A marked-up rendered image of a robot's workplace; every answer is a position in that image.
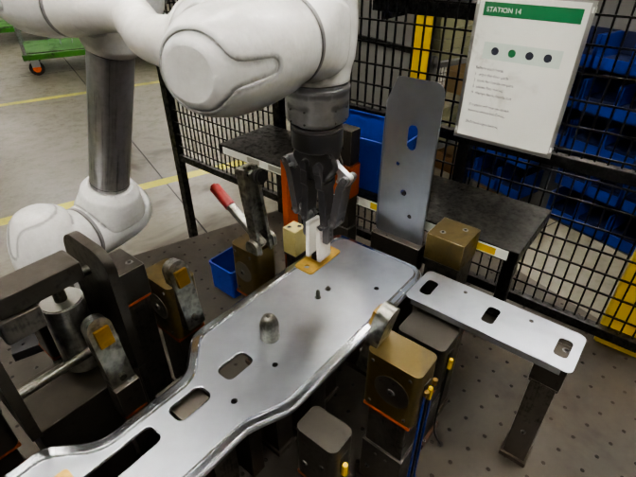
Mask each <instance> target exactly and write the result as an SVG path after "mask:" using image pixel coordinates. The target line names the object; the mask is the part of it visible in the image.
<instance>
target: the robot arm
mask: <svg viewBox="0 0 636 477"><path fill-rule="evenodd" d="M164 9H165V0H0V16H1V17H2V18H3V19H4V20H5V21H7V22H8V23H9V24H10V25H12V26H13V27H16V28H17V29H19V30H21V31H24V32H25V33H29V34H33V35H37V36H43V37H48V38H56V39H61V38H79V40H80V42H81V43H82V45H83V46H84V48H85V62H86V95H87V127H88V159H89V176H88V177H86V178H85V179H84V180H83V181H82V182H81V184H80V186H79V192H78V195H77V197H76V199H75V201H74V205H73V206H72V207H70V208H68V209H65V208H63V207H61V206H59V205H56V204H53V203H35V204H32V205H29V206H26V207H24V208H22V209H20V210H19V211H17V212H16V213H15V214H14V215H13V216H12V218H11V219H10V220H9V223H8V228H7V246H8V250H9V257H10V260H11V263H12V265H13V268H14V270H15V271H16V270H18V269H21V268H23V267H25V266H26V265H29V264H31V263H33V262H35V261H37V260H40V259H42V258H44V257H46V256H50V255H52V254H54V253H56V252H58V251H60V250H64V251H65V252H66V250H65V247H64V243H63V237H64V235H66V234H69V233H71V232H73V231H79V232H81V233H82V234H83V235H84V236H86V237H87V238H89V239H91V240H92V241H94V242H95V243H97V244H98V245H99V246H101V247H102V248H103V249H104V250H105V251H106V252H107V253H109V252H111V251H113V250H114V249H116V248H117V247H119V246H121V245H122V244H124V243H125V242H127V241H129V240H130V239H132V238H133V237H135V236H136V235H137V234H139V233H140V232H141V231H142V230H143V229H144V228H145V226H146V225H147V224H148V222H149V220H150V217H151V214H152V204H151V201H150V197H149V195H148V194H147V192H146V191H145V190H144V189H143V188H141V187H140V186H139V185H138V184H137V183H136V182H135V181H134V180H133V179H132V178H131V177H130V176H131V155H132V133H133V91H134V69H135V58H136V57H137V56H138V57H139V58H141V59H142V60H144V61H146V62H149V63H151V64H154V65H156V66H159V68H160V73H161V76H162V79H163V81H164V83H165V85H166V87H167V88H168V90H169V92H170V93H171V94H172V96H173V97H174V98H175V99H176V100H177V101H178V102H179V103H180V104H181V105H182V106H184V107H185V108H187V109H188V110H189V111H191V112H194V113H196V114H199V115H205V116H210V117H235V116H241V115H247V114H250V113H253V112H255V111H258V110H260V109H263V108H265V107H267V106H270V105H272V104H274V103H276V102H277V101H279V100H281V99H283V98H285V109H286V118H287V119H288V121H290V122H291V144H292V146H293V148H294V150H293V152H291V153H288V154H286V155H284V156H282V157H281V162H282V164H283V166H284V168H285V170H286V174H287V180H288V185H289V191H290V195H291V205H292V210H293V212H294V213H295V214H299V215H301V218H302V220H303V233H304V235H306V256H311V254H312V253H314V252H315V251H316V253H317V261H318V262H321V261H322V260H324V259H325V258H326V257H328V256H329V255H330V243H331V242H332V241H333V229H335V228H336V227H338V226H339V225H340V224H342V223H343V222H344V221H345V212H346V209H347V204H348V199H349V194H350V189H351V186H352V185H353V183H354V182H355V180H356V179H357V174H356V173H355V172H353V171H352V172H350V173H349V172H348V171H347V170H346V169H345V168H344V167H343V160H342V157H341V149H342V146H343V140H344V122H346V121H347V119H348V116H349V89H350V74H351V69H352V65H353V62H354V60H355V57H356V49H357V41H358V22H359V8H358V0H179V1H178V2H177V3H176V4H175V5H174V6H173V8H172V9H171V11H170V13H169V14H163V12H164ZM336 174H337V175H338V177H337V180H336V183H337V185H336V188H335V193H334V190H333V186H334V184H335V175H336ZM317 190H318V203H319V211H317V210H316V201H317ZM318 212H319V216H318V215H316V216H314V215H315V214H317V213H318Z"/></svg>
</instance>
